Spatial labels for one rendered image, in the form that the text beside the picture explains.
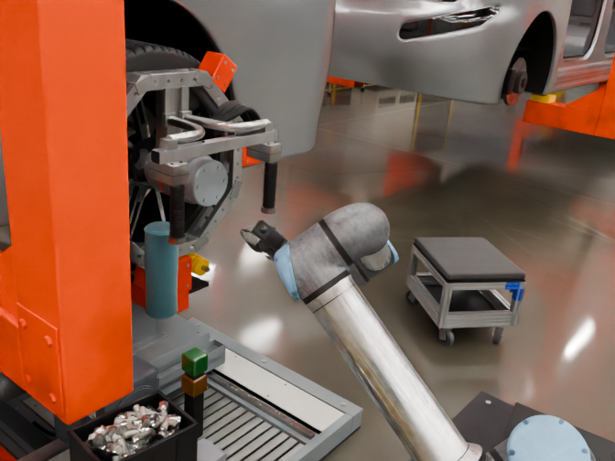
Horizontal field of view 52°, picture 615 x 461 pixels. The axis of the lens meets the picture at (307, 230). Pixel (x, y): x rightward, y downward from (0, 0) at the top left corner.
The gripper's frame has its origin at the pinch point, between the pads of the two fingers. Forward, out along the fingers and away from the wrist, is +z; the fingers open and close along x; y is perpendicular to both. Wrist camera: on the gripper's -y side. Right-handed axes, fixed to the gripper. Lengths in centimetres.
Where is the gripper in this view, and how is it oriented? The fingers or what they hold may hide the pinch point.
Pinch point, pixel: (242, 230)
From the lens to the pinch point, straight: 199.1
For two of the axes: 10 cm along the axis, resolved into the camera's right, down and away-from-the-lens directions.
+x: 5.0, -8.2, 2.7
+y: 3.8, 4.9, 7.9
